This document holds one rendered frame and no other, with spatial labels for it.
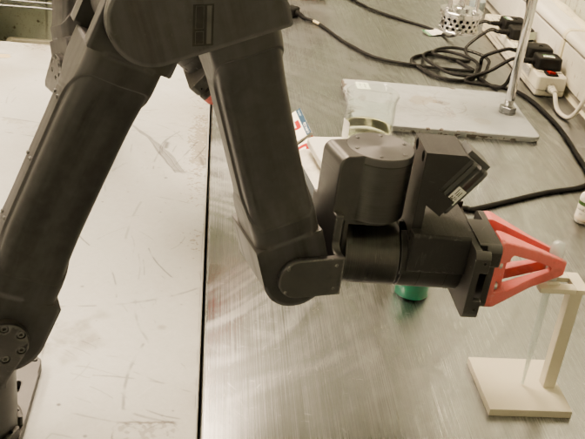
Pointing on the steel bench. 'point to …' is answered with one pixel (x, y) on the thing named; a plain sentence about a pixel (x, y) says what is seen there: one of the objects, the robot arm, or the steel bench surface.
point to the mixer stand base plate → (454, 112)
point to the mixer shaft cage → (460, 18)
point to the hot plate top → (319, 146)
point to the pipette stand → (538, 391)
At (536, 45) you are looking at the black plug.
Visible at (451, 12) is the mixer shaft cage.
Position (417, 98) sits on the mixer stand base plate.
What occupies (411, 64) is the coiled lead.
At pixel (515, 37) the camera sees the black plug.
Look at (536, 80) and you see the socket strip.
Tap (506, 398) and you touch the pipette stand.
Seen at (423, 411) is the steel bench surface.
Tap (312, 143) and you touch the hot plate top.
